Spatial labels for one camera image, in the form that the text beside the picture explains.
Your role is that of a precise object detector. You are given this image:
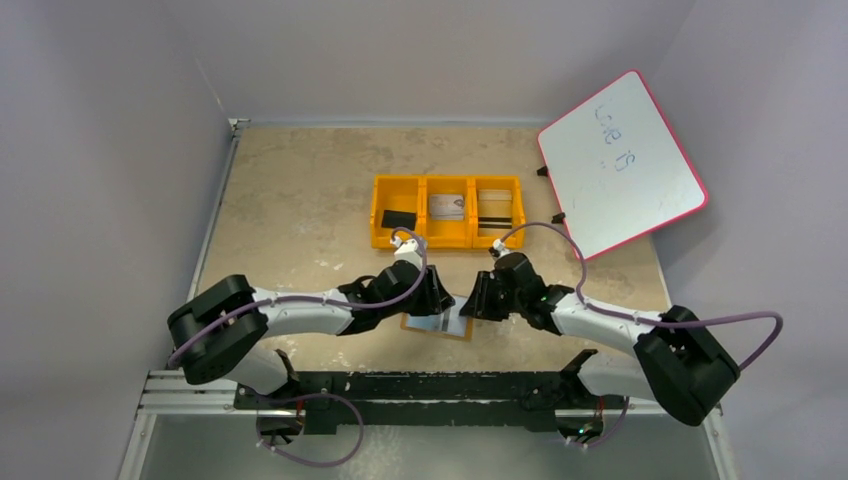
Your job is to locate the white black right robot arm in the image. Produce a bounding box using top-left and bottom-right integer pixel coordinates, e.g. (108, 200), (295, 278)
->
(460, 252), (741, 426)

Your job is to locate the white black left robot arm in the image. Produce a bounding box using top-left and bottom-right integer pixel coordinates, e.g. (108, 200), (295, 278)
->
(167, 260), (455, 395)

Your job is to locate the striped card in holder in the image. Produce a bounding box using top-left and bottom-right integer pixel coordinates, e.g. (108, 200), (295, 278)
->
(440, 311), (458, 335)

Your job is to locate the black card in bin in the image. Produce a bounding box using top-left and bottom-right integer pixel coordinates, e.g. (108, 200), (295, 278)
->
(380, 209), (417, 231)

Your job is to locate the silver striped card middle bin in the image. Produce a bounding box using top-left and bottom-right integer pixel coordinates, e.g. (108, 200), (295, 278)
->
(428, 194), (465, 221)

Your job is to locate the yellow plastic sorting bin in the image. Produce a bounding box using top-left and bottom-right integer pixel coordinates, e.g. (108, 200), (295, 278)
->
(370, 175), (526, 250)

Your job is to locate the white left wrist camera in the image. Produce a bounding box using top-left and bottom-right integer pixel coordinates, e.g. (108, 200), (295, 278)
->
(392, 238), (426, 269)

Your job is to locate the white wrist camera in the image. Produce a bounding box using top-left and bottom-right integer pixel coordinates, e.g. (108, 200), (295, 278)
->
(392, 238), (426, 269)
(489, 238), (511, 260)

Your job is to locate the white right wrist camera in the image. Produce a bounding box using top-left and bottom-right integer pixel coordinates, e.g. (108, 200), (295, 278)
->
(489, 238), (511, 260)

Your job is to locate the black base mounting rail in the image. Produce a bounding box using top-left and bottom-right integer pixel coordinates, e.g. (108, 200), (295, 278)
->
(234, 350), (624, 440)

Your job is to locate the white board with pink frame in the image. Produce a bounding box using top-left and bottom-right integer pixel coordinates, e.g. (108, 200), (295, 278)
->
(537, 70), (709, 259)

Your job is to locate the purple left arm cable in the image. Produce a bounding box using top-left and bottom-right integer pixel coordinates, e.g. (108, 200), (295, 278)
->
(166, 227), (429, 468)

